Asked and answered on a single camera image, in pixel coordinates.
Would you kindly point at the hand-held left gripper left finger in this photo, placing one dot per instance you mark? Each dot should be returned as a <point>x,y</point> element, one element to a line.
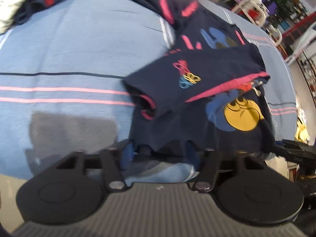
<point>127,153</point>

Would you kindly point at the green potted plant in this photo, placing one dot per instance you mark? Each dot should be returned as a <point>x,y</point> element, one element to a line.
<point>284,2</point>

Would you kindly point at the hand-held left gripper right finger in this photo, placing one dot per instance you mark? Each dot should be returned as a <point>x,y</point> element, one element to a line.
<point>191,153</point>

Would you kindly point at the white metal cart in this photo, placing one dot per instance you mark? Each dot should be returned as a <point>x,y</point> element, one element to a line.
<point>256,9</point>

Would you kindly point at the blue striped bedsheet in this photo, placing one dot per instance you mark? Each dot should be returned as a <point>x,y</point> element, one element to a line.
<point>74,61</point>

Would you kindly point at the navy cartoon print shirt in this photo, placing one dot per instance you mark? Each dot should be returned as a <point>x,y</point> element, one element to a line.
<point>197,123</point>

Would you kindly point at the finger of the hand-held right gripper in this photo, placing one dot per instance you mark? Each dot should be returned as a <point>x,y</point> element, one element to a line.
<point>298,150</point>

